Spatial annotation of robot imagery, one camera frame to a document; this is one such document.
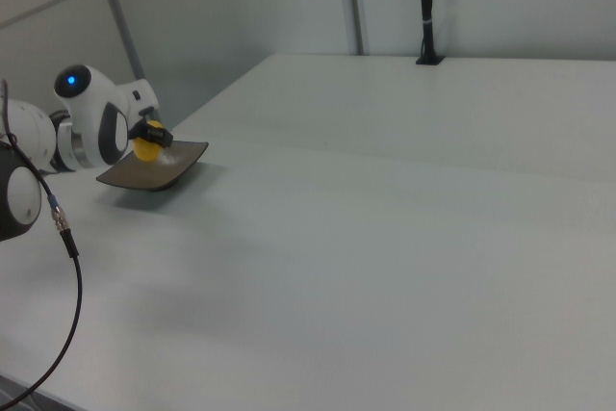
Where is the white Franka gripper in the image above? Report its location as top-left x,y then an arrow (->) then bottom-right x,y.
118,78 -> 174,149

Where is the yellow potato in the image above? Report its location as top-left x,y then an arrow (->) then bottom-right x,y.
132,119 -> 164,163

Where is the brown square ceramic plate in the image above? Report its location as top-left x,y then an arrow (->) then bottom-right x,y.
95,140 -> 210,193

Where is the black cable with metal connector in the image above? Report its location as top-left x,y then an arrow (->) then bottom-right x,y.
0,78 -> 84,408

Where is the black camera pole with base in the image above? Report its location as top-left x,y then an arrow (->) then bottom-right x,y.
415,0 -> 447,67

